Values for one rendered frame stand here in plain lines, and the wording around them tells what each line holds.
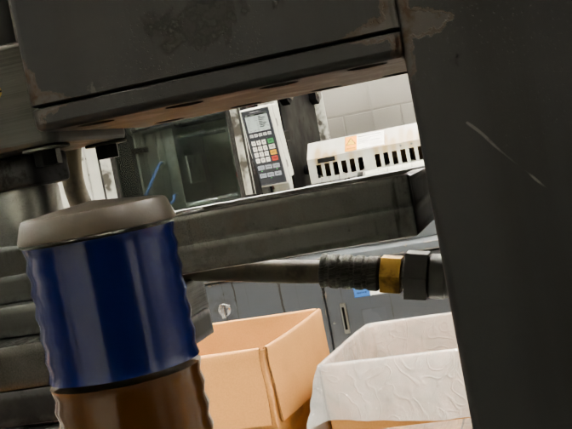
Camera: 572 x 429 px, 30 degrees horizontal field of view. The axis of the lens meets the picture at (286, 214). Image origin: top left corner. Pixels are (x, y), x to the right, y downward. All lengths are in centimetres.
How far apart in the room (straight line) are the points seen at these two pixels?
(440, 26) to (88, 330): 23
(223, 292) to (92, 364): 509
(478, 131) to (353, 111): 667
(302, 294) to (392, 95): 215
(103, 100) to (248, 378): 240
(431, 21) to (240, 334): 301
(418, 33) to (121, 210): 21
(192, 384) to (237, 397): 261
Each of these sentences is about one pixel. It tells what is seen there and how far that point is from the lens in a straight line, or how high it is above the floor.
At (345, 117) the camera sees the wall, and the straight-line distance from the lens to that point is 711.
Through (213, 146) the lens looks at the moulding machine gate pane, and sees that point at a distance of 527.
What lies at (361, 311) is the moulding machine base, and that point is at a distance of 516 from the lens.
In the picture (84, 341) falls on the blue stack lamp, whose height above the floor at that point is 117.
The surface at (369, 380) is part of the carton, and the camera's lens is 280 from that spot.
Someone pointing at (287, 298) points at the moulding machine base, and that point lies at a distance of 524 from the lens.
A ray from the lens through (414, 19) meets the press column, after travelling 43.
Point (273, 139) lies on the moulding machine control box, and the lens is 503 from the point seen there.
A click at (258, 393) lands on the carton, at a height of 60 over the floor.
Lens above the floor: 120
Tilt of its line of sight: 3 degrees down
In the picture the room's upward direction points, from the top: 11 degrees counter-clockwise
